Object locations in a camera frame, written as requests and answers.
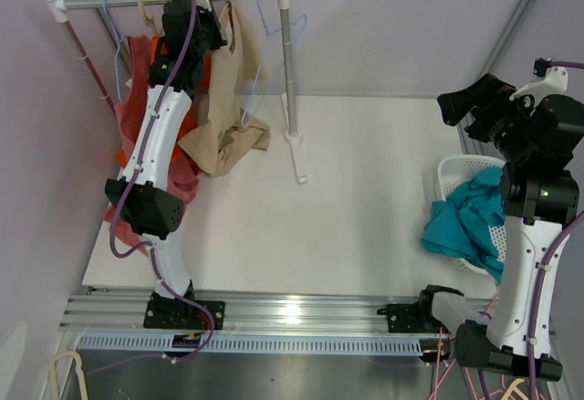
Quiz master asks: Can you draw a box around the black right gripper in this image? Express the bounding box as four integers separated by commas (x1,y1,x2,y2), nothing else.
438,74,543,164

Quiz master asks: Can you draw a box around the beige t shirt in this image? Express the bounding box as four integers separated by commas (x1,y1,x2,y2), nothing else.
178,1,271,177

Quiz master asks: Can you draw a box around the light blue wire hanger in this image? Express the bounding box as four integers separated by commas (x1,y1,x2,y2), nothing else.
241,0,308,128
101,0,125,103

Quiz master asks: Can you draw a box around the teal t shirt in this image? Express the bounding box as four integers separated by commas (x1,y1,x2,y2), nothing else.
421,167,506,282

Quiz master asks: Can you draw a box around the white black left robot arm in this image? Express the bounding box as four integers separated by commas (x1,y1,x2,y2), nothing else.
105,0,225,330

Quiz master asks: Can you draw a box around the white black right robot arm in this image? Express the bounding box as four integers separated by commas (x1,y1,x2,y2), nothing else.
415,62,583,383

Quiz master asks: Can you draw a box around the orange t shirt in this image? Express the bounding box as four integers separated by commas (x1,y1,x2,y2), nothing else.
115,34,214,177

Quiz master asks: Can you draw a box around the beige wooden hanger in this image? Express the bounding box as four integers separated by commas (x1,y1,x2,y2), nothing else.
138,0,162,37

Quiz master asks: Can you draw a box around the pink t shirt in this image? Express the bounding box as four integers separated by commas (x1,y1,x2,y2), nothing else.
103,35,200,253

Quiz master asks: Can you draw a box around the wooden hanger on floor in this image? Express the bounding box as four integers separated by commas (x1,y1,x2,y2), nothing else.
501,378,529,400

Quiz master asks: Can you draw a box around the beige hanger on floor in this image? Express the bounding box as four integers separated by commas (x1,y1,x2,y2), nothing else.
48,350,89,400

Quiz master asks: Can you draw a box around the white plastic laundry basket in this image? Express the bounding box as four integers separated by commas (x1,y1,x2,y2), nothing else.
434,154,506,264

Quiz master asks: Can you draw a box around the metal clothes rack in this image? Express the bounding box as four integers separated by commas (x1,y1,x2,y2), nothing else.
43,0,308,184

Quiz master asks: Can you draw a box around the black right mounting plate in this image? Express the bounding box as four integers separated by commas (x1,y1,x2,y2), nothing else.
377,302,442,333

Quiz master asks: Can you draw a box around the black mounting plate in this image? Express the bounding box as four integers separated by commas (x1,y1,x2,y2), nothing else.
377,302,442,333
143,294,225,331

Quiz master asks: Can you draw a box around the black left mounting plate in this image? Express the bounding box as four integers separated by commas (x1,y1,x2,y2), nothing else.
143,294,225,331

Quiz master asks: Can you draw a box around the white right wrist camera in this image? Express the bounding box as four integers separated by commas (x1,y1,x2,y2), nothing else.
509,58,568,106

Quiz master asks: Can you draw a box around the pink wire hanger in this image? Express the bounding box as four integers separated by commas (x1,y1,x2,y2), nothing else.
427,299,512,400

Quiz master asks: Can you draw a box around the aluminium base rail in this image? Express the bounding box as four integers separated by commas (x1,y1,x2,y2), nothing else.
57,286,558,340

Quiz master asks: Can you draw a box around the white slotted cable duct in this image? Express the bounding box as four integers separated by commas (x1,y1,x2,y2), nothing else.
78,332,423,356

